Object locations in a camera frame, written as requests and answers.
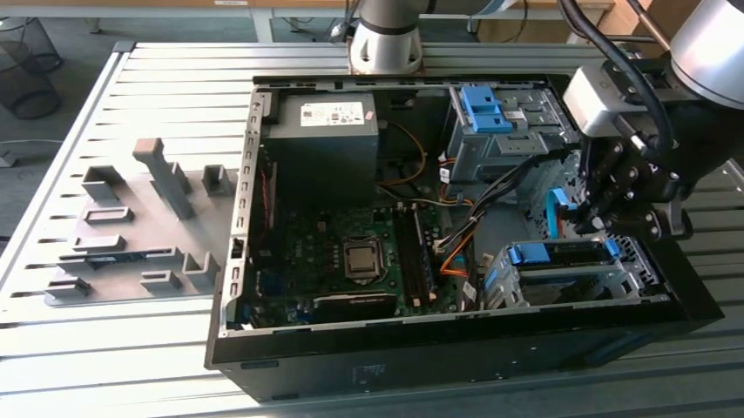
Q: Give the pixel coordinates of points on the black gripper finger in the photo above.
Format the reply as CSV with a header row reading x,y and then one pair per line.
x,y
650,222
613,178

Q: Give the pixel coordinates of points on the hard disk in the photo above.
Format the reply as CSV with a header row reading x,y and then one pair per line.
x,y
529,253

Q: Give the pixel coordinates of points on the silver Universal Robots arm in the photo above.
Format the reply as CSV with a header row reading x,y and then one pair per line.
x,y
383,48

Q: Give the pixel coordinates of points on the silver disk bay cage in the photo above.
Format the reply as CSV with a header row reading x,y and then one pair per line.
x,y
581,275

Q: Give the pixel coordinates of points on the silver optical drive cage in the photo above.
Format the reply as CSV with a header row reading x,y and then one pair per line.
x,y
511,152

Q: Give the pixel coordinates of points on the blue plastic drive latch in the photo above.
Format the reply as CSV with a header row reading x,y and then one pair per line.
x,y
485,117

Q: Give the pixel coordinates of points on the brown wooden cabinet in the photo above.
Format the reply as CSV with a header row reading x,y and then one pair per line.
x,y
618,22

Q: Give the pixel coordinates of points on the black RAM stick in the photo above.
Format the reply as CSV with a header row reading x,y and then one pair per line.
x,y
423,257

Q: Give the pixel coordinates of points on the CPU socket with silver CPU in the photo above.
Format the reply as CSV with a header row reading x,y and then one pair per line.
x,y
360,259

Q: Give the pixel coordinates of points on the grey power supply unit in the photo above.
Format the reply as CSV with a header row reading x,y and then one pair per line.
x,y
319,165

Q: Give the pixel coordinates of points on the black graphics card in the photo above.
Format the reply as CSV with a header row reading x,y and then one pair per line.
x,y
354,305

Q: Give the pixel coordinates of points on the black open PC case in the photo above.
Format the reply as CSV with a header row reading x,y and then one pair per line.
x,y
406,366

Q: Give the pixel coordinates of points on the green motherboard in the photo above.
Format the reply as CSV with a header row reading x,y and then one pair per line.
x,y
307,261

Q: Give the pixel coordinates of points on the grey parts rack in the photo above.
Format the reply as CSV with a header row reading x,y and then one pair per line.
x,y
145,226

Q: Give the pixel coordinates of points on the green RAM stick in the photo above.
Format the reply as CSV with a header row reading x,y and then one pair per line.
x,y
113,258

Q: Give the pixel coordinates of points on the white frame desk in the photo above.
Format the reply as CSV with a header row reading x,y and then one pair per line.
x,y
262,30

